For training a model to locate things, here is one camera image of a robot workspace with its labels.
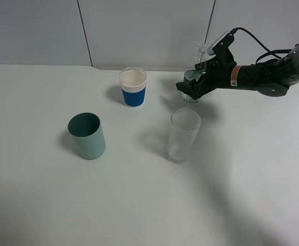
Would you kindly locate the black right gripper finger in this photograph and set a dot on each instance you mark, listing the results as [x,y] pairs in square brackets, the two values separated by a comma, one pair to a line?
[205,66]
[189,89]

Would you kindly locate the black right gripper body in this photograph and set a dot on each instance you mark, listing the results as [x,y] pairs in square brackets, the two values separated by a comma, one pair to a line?
[217,73]

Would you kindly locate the clear bottle green label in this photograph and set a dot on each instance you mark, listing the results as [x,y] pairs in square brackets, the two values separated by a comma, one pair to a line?
[197,57]

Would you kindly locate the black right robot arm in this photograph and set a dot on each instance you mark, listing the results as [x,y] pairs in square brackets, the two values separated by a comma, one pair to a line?
[272,74]

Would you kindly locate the blue white paper cup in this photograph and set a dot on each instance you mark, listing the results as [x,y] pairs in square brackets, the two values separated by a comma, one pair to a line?
[133,84]

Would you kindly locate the green plastic cup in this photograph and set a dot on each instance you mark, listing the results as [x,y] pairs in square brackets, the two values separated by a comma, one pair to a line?
[86,130]

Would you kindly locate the clear tall glass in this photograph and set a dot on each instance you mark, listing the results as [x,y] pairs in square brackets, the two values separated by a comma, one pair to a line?
[184,126]

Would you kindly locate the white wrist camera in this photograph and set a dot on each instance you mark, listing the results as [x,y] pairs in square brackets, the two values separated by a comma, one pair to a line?
[223,42]

